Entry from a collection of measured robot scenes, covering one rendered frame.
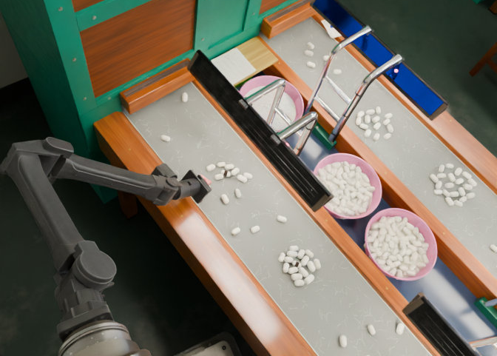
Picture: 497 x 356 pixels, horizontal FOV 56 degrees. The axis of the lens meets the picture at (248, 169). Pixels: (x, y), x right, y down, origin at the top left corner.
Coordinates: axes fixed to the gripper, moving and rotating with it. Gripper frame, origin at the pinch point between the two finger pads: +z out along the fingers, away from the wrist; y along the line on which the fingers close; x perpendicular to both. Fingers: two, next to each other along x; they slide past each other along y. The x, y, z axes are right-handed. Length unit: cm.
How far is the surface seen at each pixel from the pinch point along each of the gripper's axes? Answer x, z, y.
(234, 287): 10.7, -11.1, -33.7
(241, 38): -33, 37, 44
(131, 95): -3.5, -9.3, 40.4
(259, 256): 3.7, 1.5, -30.6
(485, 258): -38, 54, -81
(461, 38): -93, 237, 14
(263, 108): -21.4, 33.6, 15.5
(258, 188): -6.4, 13.7, -10.8
